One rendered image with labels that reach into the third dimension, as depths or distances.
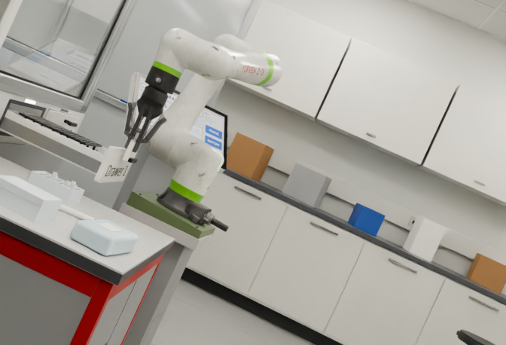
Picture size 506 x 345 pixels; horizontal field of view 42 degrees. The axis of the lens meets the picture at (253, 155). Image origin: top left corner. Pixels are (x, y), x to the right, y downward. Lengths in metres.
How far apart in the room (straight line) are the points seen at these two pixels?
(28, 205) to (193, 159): 0.87
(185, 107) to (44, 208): 0.96
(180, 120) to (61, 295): 1.04
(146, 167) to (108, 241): 1.62
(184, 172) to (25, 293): 0.93
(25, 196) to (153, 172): 1.60
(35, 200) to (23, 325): 0.25
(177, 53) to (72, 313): 0.89
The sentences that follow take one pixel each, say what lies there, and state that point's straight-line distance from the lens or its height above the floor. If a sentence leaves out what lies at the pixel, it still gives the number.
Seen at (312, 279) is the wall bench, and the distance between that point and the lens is 4.88.
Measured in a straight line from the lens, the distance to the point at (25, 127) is 2.01.
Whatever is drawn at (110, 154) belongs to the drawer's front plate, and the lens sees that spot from 1.91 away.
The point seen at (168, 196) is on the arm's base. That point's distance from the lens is 2.20.
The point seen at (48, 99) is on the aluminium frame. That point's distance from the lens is 2.26.
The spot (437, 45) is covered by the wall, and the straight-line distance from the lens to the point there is 5.74.
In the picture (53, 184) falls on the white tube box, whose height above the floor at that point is 0.79.
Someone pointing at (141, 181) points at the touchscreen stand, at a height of 0.76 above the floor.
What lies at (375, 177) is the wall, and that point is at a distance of 5.56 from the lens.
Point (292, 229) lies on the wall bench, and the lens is 4.85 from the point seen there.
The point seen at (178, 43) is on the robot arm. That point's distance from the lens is 1.96.
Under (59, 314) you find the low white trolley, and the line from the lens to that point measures 1.39.
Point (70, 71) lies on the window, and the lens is 2.39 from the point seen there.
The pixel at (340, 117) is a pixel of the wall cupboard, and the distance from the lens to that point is 5.21.
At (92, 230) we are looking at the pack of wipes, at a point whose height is 0.80.
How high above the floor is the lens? 1.08
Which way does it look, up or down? level
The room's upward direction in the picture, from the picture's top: 25 degrees clockwise
